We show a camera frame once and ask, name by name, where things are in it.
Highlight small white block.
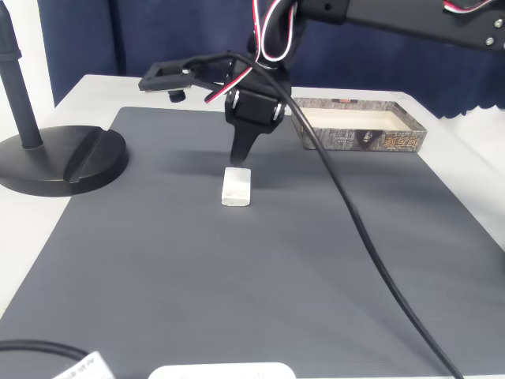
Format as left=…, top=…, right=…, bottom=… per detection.
left=219, top=167, right=253, bottom=208

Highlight patterned brown cardboard box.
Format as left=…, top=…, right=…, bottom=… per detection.
left=290, top=97, right=429, bottom=152

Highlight grey rubber mat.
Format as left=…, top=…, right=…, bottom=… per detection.
left=0, top=106, right=505, bottom=379

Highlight black round stand base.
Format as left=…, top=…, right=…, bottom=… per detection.
left=0, top=0, right=130, bottom=197

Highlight white flat device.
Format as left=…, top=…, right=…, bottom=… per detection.
left=148, top=362, right=297, bottom=379

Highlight red white black servo wires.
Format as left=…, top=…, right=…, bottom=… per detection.
left=204, top=0, right=305, bottom=106

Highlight thick black camera cable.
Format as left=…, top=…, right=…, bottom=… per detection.
left=183, top=53, right=465, bottom=379

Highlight white printed cable tag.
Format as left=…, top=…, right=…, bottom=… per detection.
left=54, top=351, right=115, bottom=379

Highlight black cable with tag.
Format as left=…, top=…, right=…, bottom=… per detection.
left=0, top=340, right=90, bottom=362

